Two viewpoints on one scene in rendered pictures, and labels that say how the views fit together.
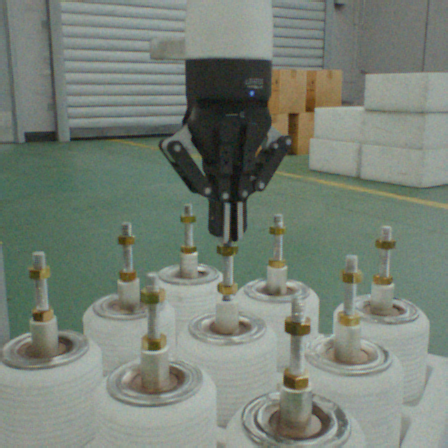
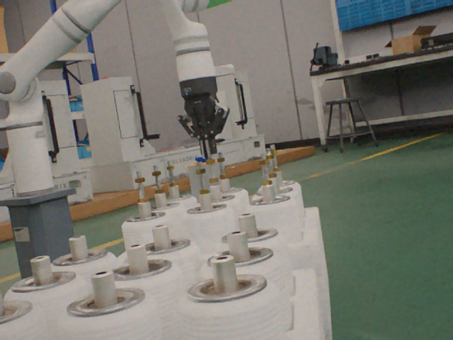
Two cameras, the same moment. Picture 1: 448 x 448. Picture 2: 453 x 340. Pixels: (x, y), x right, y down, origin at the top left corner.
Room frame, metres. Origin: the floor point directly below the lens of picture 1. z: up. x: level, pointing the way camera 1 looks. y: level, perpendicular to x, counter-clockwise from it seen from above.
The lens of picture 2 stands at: (0.14, -1.16, 0.40)
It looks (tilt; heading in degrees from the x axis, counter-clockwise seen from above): 4 degrees down; 70
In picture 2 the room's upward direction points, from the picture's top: 9 degrees counter-clockwise
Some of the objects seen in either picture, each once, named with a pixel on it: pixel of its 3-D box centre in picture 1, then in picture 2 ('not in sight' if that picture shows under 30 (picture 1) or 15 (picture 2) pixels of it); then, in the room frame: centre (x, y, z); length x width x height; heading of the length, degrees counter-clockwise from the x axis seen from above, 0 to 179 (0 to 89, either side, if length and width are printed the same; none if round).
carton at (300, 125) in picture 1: (298, 132); not in sight; (4.38, -0.55, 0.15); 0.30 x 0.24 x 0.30; 33
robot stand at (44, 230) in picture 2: not in sight; (47, 251); (0.19, 0.45, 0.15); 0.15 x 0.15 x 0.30; 32
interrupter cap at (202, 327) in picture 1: (227, 328); (216, 200); (0.52, 0.00, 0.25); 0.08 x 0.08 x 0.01
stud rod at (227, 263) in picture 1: (227, 270); (212, 171); (0.52, 0.00, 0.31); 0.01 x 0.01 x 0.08; 31
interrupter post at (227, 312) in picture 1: (227, 315); (216, 193); (0.52, 0.00, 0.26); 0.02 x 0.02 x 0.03
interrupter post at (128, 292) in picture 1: (128, 294); (225, 186); (0.57, 0.10, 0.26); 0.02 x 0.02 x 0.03
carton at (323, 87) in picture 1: (316, 91); not in sight; (4.50, -0.70, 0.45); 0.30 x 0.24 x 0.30; 30
